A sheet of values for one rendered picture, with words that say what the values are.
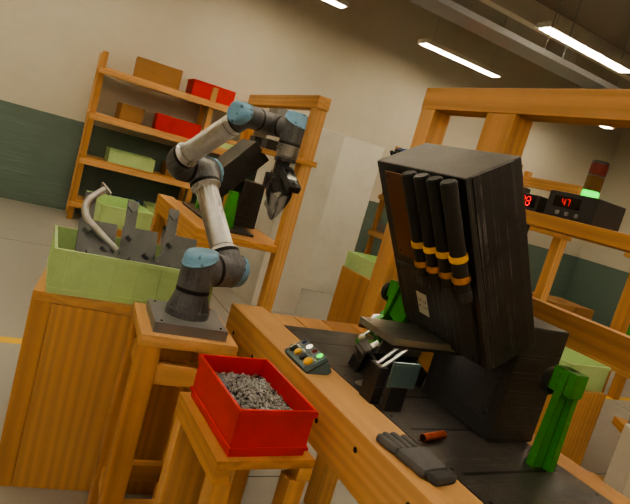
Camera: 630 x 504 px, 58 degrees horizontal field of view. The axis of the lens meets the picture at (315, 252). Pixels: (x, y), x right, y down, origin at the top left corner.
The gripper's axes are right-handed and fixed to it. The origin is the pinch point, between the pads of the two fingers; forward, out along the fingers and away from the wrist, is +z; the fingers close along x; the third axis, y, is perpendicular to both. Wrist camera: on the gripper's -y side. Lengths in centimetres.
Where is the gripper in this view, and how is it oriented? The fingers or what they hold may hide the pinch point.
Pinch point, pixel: (272, 216)
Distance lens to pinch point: 190.8
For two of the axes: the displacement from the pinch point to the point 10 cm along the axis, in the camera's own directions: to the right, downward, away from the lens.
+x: -8.5, -1.7, -5.0
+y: -4.6, -2.5, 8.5
